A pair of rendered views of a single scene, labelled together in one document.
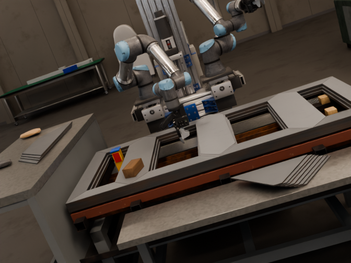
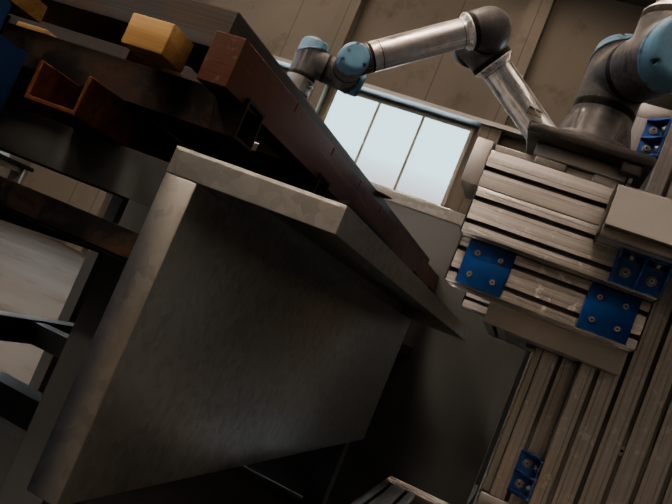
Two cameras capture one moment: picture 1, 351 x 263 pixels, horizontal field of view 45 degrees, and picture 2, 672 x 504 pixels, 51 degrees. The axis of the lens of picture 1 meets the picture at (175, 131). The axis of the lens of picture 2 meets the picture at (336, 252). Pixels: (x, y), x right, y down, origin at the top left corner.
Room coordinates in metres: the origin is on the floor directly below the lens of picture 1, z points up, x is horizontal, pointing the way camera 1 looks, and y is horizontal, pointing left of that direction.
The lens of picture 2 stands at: (2.86, -1.77, 0.58)
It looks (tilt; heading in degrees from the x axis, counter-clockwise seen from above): 5 degrees up; 102
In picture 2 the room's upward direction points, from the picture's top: 23 degrees clockwise
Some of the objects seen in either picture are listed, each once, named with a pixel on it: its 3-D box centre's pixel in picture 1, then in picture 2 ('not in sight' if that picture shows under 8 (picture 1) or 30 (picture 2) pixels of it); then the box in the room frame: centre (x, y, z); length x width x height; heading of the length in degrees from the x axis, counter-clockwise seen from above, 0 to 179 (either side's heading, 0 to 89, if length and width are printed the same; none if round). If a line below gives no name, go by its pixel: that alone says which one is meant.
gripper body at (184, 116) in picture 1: (178, 117); not in sight; (2.23, -0.04, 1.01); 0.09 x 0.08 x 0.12; 83
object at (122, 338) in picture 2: not in sight; (308, 365); (2.62, -0.45, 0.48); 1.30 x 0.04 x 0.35; 83
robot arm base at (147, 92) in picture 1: (147, 89); not in sight; (3.00, 0.09, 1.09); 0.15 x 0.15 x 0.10
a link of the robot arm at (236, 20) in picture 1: (237, 23); not in sight; (2.75, -0.61, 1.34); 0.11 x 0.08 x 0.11; 111
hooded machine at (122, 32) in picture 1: (132, 52); not in sight; (11.62, 0.37, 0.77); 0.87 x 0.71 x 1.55; 85
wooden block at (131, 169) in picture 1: (133, 168); not in sight; (2.04, 0.26, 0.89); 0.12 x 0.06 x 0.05; 155
